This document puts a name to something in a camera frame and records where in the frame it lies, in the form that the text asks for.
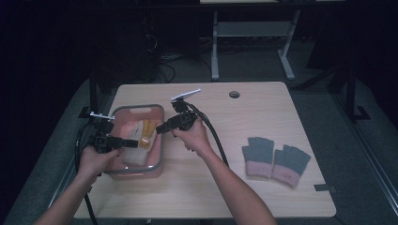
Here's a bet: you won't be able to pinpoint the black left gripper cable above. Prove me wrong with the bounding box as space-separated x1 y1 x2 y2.
74 122 100 225

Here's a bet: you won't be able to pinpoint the black floor cables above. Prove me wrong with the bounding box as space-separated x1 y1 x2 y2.
155 52 186 84

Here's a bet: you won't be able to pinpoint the cream fuzzy sock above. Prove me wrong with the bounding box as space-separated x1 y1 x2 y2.
122 136 153 167

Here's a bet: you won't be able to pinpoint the grey knit glove pink cuff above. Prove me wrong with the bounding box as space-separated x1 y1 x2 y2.
241 136 276 180

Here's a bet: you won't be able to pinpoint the black metal stand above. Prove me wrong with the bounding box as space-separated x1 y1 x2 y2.
343 60 372 124
78 69 108 119

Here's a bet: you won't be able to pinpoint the grey glove pink labelled cuff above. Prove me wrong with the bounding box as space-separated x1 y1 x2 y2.
270 143 313 189

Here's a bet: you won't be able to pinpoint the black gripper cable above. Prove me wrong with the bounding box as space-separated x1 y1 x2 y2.
185 101 230 168
74 122 100 225

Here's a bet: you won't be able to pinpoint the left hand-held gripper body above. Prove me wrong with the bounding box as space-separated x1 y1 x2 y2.
88 111 127 155

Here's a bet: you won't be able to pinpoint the person's left hand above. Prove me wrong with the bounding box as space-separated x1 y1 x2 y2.
77 145 124 180

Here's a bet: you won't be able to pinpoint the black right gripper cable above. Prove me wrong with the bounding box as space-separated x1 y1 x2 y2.
185 101 230 168

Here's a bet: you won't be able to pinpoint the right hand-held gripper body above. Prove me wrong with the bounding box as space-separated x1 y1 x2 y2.
170 88 203 132

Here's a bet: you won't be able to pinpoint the black tape strip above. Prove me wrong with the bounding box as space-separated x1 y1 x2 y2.
314 183 338 193

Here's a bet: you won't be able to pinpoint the pink plastic bin grey rim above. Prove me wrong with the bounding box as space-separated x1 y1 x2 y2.
104 103 166 181

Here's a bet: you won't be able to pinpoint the white metal stand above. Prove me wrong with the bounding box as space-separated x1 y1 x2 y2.
209 8 302 82

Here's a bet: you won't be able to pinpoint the person's right hand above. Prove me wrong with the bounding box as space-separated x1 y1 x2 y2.
171 117 213 157

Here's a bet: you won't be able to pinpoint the orange food item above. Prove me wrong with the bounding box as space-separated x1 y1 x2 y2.
129 119 160 143

